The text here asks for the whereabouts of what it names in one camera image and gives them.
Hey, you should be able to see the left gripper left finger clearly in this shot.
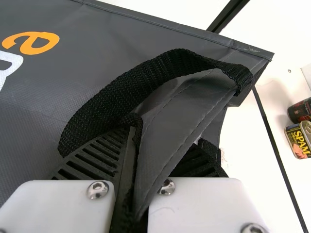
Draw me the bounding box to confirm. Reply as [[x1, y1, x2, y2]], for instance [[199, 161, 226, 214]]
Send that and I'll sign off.
[[0, 125, 144, 233]]

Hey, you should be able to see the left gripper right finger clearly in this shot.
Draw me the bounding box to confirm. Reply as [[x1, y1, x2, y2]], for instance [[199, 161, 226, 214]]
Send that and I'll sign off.
[[148, 144, 270, 233]]

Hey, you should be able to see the rectangular tin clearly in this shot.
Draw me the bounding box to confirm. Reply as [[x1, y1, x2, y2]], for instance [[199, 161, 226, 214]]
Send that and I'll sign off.
[[284, 120, 311, 160]]

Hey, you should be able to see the dark grey bag with straps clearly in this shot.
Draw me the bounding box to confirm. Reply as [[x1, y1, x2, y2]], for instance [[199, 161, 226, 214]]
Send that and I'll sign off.
[[0, 0, 275, 233]]

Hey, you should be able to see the dark coffee bottle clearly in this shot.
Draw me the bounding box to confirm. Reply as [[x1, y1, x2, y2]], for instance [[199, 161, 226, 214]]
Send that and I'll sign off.
[[287, 97, 311, 123]]

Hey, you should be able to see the black strip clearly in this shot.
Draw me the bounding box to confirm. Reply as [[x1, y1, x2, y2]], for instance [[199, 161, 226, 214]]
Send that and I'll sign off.
[[252, 85, 311, 233]]

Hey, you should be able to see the black post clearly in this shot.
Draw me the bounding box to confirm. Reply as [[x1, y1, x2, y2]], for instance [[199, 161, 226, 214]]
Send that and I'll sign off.
[[206, 0, 246, 32]]

